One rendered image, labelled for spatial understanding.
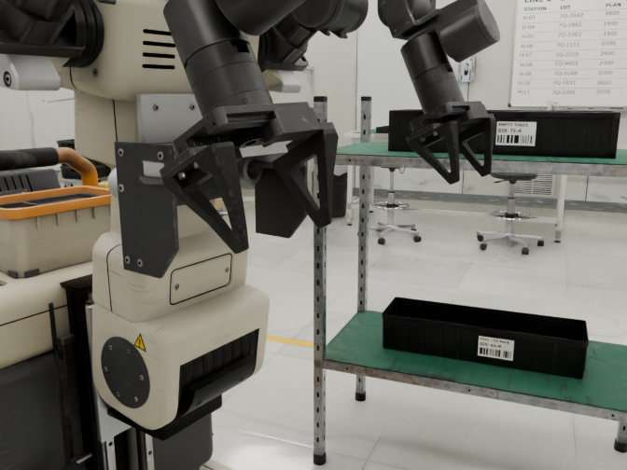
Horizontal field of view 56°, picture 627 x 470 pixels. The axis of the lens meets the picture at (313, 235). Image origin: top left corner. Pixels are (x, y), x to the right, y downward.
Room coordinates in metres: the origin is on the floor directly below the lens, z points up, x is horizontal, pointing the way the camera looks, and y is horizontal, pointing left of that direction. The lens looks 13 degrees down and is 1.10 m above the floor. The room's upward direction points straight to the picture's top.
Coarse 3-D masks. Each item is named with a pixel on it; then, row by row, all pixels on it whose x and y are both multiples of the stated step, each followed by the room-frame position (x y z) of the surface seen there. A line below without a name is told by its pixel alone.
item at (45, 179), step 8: (0, 176) 1.15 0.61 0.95; (8, 176) 1.16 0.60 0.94; (16, 176) 1.17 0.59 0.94; (24, 176) 1.18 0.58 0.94; (32, 176) 1.20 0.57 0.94; (40, 176) 1.21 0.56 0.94; (48, 176) 1.22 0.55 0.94; (56, 176) 1.24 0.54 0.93; (0, 184) 1.14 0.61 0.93; (8, 184) 1.15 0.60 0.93; (16, 184) 1.16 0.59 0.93; (24, 184) 1.18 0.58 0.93; (32, 184) 1.19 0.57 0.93; (40, 184) 1.20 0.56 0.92; (48, 184) 1.21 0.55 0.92; (56, 184) 1.23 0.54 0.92; (0, 192) 1.13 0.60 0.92; (8, 192) 1.14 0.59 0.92; (16, 192) 1.15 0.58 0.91; (24, 192) 1.16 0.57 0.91
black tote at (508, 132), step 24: (408, 120) 1.64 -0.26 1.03; (504, 120) 1.55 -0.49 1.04; (528, 120) 1.53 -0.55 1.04; (552, 120) 1.51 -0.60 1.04; (576, 120) 1.48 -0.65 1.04; (600, 120) 1.46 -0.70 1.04; (408, 144) 1.64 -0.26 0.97; (432, 144) 1.62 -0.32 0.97; (480, 144) 1.57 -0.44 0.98; (504, 144) 1.55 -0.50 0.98; (528, 144) 1.52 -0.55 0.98; (552, 144) 1.50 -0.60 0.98; (576, 144) 1.48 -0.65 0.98; (600, 144) 1.46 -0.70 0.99
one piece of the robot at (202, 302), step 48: (96, 0) 0.71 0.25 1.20; (144, 0) 0.74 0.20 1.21; (96, 48) 0.71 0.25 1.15; (144, 48) 0.75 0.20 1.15; (96, 96) 0.81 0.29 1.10; (96, 144) 0.82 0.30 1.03; (192, 240) 0.83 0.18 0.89; (96, 288) 0.78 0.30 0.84; (144, 288) 0.74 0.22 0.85; (192, 288) 0.80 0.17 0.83; (240, 288) 0.88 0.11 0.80; (96, 336) 0.79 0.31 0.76; (144, 336) 0.73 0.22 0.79; (192, 336) 0.75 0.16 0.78; (240, 336) 0.83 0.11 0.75; (96, 384) 0.80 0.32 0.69; (144, 384) 0.73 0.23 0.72
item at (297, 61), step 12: (276, 24) 0.97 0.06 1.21; (288, 24) 0.96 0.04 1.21; (300, 24) 0.96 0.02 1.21; (276, 36) 0.96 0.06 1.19; (288, 36) 0.96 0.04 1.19; (300, 36) 0.97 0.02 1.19; (312, 36) 1.00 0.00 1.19; (276, 48) 0.97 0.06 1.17; (288, 48) 0.97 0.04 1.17; (300, 48) 0.98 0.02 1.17; (276, 60) 0.98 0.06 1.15; (288, 60) 0.99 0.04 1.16; (300, 60) 1.03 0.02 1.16
